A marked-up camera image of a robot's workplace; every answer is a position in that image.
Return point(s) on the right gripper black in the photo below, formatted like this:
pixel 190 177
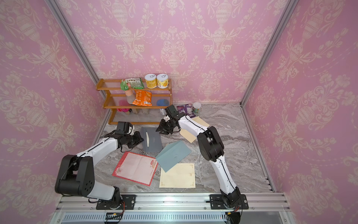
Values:
pixel 162 128

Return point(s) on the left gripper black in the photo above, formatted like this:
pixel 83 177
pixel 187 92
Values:
pixel 139 139

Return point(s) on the dark grey envelope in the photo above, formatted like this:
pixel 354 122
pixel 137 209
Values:
pixel 152 140

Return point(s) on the teal blue envelope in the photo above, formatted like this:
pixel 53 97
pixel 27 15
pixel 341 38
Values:
pixel 172 154

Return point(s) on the cream yellow letter paper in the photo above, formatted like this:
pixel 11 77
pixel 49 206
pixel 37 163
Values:
pixel 182 175

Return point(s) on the cream envelope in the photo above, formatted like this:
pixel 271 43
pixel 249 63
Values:
pixel 200 121

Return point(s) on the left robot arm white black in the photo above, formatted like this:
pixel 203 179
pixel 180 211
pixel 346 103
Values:
pixel 76 176

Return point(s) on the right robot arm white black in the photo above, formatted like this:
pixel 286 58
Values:
pixel 211 148

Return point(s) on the blue lid cup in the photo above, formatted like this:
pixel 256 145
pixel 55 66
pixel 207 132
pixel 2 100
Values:
pixel 163 103

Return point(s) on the purple snack bag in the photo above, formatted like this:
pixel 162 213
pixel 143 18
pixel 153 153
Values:
pixel 186 109

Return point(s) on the wooden three-tier shelf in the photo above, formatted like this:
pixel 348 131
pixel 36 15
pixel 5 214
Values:
pixel 121 110

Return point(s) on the orange snack bag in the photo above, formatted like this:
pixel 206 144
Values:
pixel 143 98

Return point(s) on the beige bottle on shelf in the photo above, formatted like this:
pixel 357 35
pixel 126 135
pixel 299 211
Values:
pixel 130 96

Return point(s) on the green instant noodle cup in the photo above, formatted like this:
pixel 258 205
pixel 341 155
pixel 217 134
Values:
pixel 197 106

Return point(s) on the right yellow can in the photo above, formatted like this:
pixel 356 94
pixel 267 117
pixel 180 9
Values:
pixel 162 81

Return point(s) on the yellow can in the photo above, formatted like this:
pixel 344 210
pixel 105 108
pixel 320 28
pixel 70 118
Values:
pixel 162 81
pixel 151 81

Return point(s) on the left yellow can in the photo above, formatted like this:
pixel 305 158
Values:
pixel 151 81

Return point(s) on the green snack bag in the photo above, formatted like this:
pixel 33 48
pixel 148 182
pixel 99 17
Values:
pixel 131 83

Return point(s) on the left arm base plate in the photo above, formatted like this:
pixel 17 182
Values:
pixel 125 202

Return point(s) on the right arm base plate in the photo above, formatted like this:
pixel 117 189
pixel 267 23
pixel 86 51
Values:
pixel 220 202

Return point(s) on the aluminium front rail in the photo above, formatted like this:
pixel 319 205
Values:
pixel 166 202

